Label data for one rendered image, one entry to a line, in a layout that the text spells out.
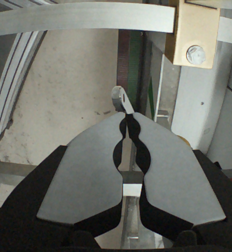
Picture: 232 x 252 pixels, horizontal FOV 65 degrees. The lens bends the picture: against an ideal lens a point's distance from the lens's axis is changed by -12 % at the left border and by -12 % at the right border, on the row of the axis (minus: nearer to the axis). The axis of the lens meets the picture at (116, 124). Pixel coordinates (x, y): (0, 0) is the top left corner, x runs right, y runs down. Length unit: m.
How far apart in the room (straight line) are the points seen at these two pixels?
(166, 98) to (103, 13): 0.25
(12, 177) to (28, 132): 1.08
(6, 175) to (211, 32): 0.37
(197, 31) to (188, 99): 0.32
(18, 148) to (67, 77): 0.68
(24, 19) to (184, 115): 0.44
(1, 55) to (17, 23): 0.79
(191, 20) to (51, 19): 0.15
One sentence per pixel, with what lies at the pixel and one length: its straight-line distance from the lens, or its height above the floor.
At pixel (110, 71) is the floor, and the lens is 1.13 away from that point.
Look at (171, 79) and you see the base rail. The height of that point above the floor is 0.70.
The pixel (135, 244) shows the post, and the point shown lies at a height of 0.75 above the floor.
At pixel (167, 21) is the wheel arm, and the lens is 0.23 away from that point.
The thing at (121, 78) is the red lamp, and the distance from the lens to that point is 0.40.
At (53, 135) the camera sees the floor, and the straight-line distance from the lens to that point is 1.38.
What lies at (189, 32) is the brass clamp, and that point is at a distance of 0.23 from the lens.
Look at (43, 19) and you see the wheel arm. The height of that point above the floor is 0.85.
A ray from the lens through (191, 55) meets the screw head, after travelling 0.22.
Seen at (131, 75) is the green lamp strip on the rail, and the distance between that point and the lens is 0.40.
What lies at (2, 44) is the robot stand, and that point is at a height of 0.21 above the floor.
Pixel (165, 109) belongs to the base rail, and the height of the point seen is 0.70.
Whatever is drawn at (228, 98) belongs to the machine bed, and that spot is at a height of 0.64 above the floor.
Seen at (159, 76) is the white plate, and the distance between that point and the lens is 0.30.
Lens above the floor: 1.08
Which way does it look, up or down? 58 degrees down
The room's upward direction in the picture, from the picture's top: 178 degrees counter-clockwise
